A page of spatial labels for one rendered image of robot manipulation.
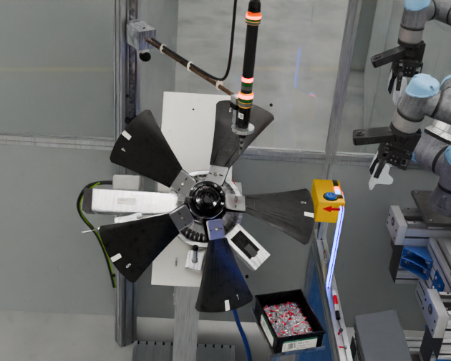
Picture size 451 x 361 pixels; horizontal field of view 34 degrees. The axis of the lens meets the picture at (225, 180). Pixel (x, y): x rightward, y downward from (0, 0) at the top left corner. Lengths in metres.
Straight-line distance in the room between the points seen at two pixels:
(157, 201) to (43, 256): 1.11
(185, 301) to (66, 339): 1.01
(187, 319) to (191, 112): 0.77
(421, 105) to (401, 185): 1.32
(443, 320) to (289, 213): 0.58
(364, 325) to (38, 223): 1.85
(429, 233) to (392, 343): 1.02
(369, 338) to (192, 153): 1.06
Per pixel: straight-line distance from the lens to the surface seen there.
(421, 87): 1.96
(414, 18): 2.42
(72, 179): 3.22
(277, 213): 2.38
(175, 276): 2.58
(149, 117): 2.38
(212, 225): 2.36
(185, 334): 2.85
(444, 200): 2.79
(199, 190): 2.33
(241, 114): 2.22
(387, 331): 1.90
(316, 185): 2.76
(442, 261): 2.73
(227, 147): 2.40
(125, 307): 3.41
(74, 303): 3.63
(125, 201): 2.49
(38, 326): 3.70
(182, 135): 2.64
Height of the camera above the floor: 2.47
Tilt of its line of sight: 31 degrees down
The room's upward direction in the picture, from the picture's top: 5 degrees clockwise
